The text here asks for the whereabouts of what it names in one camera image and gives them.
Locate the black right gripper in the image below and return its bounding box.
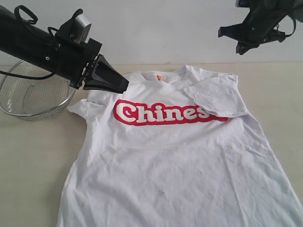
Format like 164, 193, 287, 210
218, 0, 294, 55

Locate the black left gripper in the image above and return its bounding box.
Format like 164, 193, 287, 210
56, 39, 129, 94

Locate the white t-shirt red lettering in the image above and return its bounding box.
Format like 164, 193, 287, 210
57, 65, 303, 227

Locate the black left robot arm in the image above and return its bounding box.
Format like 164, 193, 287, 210
0, 5, 129, 94

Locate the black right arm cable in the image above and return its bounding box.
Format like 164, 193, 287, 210
272, 14, 298, 38

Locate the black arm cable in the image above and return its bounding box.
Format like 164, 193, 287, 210
0, 5, 62, 80
272, 14, 298, 38

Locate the metal wire mesh basket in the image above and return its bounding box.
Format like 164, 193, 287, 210
0, 75, 76, 121

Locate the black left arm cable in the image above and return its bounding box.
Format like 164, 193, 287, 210
0, 5, 62, 80

